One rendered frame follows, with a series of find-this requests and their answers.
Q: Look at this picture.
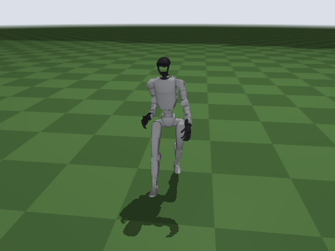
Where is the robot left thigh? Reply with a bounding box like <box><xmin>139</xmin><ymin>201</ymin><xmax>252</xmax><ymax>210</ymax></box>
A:
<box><xmin>174</xmin><ymin>118</ymin><xmax>185</xmax><ymax>150</ymax></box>

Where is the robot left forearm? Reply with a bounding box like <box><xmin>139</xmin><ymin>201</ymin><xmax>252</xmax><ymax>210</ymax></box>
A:
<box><xmin>183</xmin><ymin>100</ymin><xmax>192</xmax><ymax>124</ymax></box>

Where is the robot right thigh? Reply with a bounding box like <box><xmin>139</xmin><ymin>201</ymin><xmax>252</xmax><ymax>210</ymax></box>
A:
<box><xmin>151</xmin><ymin>119</ymin><xmax>162</xmax><ymax>162</ymax></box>

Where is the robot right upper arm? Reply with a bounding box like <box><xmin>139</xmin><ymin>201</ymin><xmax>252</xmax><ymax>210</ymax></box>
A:
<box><xmin>147</xmin><ymin>78</ymin><xmax>157</xmax><ymax>104</ymax></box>

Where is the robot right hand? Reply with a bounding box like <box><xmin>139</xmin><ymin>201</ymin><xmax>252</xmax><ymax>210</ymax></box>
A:
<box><xmin>141</xmin><ymin>112</ymin><xmax>151</xmax><ymax>129</ymax></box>

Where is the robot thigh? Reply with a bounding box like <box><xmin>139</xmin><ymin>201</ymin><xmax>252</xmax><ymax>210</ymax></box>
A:
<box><xmin>174</xmin><ymin>118</ymin><xmax>185</xmax><ymax>150</ymax></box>
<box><xmin>151</xmin><ymin>119</ymin><xmax>162</xmax><ymax>162</ymax></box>

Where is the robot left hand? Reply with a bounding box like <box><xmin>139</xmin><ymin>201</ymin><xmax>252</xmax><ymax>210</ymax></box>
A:
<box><xmin>181</xmin><ymin>119</ymin><xmax>192</xmax><ymax>141</ymax></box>

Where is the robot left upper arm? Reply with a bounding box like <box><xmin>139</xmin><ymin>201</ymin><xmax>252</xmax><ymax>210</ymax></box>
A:
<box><xmin>175</xmin><ymin>79</ymin><xmax>188</xmax><ymax>107</ymax></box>

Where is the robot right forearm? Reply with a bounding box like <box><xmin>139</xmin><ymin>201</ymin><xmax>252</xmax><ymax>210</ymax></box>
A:
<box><xmin>149</xmin><ymin>102</ymin><xmax>158</xmax><ymax>119</ymax></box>

